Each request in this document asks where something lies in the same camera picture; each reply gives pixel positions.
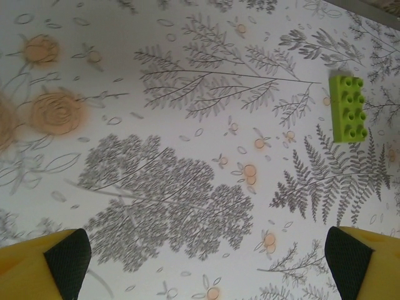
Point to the lime green lego brick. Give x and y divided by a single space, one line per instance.
348 109

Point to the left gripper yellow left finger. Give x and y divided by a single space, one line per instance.
34 272

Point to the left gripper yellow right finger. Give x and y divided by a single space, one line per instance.
365 268

